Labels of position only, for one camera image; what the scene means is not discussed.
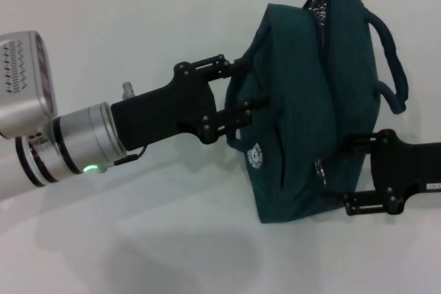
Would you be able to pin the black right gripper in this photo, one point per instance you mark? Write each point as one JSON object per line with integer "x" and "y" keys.
{"x": 406, "y": 170}

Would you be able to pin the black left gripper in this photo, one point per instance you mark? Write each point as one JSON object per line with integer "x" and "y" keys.
{"x": 162, "y": 115}

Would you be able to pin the dark teal zip lunch bag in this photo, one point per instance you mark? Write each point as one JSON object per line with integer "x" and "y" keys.
{"x": 293, "y": 118}

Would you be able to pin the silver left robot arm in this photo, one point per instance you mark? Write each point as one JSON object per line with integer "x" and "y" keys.
{"x": 79, "y": 142}

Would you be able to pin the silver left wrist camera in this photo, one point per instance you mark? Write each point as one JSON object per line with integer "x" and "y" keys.
{"x": 20, "y": 84}

